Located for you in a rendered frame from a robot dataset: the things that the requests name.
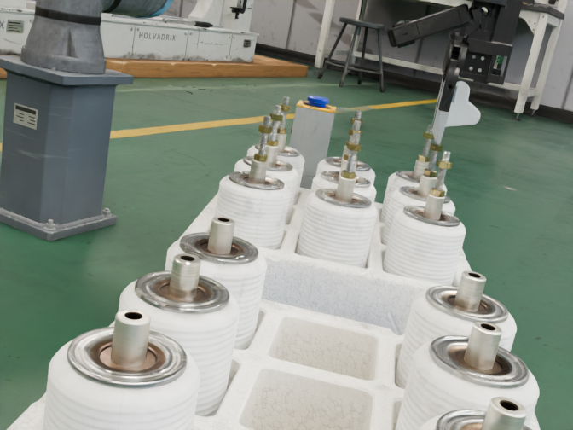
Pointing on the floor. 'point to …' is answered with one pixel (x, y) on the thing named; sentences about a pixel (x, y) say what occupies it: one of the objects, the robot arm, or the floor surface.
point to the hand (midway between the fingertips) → (434, 133)
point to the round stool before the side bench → (361, 52)
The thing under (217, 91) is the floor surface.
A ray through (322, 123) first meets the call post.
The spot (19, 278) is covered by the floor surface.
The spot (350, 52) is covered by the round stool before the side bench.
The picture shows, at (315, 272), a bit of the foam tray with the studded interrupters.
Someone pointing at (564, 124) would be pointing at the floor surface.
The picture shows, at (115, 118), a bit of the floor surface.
